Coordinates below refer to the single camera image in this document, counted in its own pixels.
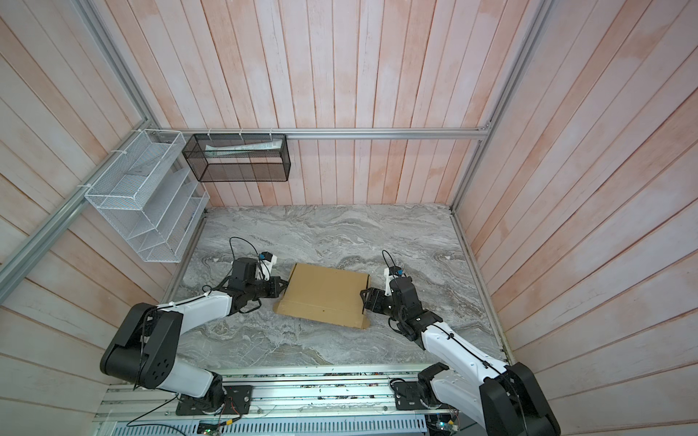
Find brown cardboard box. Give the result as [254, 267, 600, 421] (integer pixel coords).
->
[274, 263, 370, 330]

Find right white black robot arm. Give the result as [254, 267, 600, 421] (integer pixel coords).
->
[360, 274, 562, 435]

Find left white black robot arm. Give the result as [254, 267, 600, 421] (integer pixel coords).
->
[100, 252, 288, 409]

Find right green circuit board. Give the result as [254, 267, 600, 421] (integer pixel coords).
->
[425, 415, 458, 436]

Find green circuit board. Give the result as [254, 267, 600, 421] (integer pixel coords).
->
[196, 421, 225, 436]
[425, 415, 458, 436]

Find white paper in black basket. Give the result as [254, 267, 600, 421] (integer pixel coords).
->
[204, 140, 284, 158]

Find left green circuit board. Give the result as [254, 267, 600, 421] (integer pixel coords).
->
[196, 421, 225, 436]

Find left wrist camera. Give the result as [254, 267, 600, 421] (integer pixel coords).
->
[258, 252, 277, 281]

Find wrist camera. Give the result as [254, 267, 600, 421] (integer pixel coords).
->
[385, 266, 404, 296]
[258, 252, 277, 281]

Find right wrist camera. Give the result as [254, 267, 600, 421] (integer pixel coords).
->
[385, 266, 404, 296]

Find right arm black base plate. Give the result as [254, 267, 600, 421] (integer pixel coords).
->
[389, 378, 449, 411]

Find aluminium mounting rail frame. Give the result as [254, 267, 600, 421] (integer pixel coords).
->
[92, 362, 546, 423]

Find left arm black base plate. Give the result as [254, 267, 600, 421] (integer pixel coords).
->
[176, 384, 254, 416]

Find white slotted cable duct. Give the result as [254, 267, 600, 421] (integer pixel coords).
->
[104, 414, 428, 435]

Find black wire mesh basket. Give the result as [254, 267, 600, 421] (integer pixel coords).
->
[183, 133, 292, 183]

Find white wire mesh shelf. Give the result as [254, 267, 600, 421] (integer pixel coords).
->
[85, 130, 209, 263]

